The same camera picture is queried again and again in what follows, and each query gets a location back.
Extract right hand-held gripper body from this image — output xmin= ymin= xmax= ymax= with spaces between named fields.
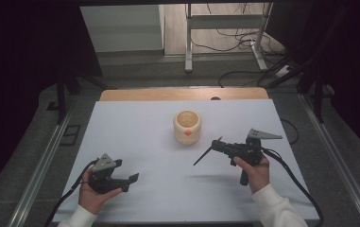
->
xmin=228 ymin=128 xmax=283 ymax=186

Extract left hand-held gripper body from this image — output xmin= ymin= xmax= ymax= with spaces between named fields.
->
xmin=87 ymin=152 xmax=125 ymax=195

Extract person's left hand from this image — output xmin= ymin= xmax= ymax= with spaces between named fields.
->
xmin=77 ymin=166 xmax=124 ymax=216

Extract person's right hand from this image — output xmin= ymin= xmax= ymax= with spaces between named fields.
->
xmin=232 ymin=154 xmax=270 ymax=194

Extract white table mat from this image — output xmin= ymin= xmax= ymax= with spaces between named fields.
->
xmin=52 ymin=98 xmax=321 ymax=223

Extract white power strip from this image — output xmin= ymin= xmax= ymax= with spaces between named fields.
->
xmin=274 ymin=64 xmax=293 ymax=79

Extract black metal stand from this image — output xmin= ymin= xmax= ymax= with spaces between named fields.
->
xmin=45 ymin=70 xmax=110 ymax=126
xmin=258 ymin=0 xmax=360 ymax=125

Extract white metal stand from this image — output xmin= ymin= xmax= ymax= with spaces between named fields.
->
xmin=184 ymin=2 xmax=275 ymax=74

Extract dark curtain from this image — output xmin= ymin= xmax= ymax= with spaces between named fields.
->
xmin=0 ymin=0 xmax=104 ymax=202
xmin=264 ymin=0 xmax=360 ymax=165

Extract white board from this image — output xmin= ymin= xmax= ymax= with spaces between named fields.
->
xmin=79 ymin=4 xmax=166 ymax=54

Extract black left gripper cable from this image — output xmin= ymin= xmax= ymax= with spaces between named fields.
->
xmin=43 ymin=159 xmax=100 ymax=227

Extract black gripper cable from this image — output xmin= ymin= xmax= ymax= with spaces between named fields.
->
xmin=261 ymin=147 xmax=325 ymax=227
xmin=43 ymin=159 xmax=100 ymax=227

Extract black frame on floor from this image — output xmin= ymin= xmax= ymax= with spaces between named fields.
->
xmin=59 ymin=124 xmax=82 ymax=147

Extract thin black looped cable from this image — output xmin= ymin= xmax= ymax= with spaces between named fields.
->
xmin=279 ymin=117 xmax=300 ymax=147

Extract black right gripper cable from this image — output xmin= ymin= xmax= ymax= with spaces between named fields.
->
xmin=261 ymin=147 xmax=325 ymax=227

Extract aluminium rail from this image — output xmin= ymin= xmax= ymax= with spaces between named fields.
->
xmin=298 ymin=93 xmax=360 ymax=227
xmin=7 ymin=102 xmax=77 ymax=227

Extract tangle of black floor cables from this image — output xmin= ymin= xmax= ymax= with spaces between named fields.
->
xmin=189 ymin=2 xmax=287 ymax=55

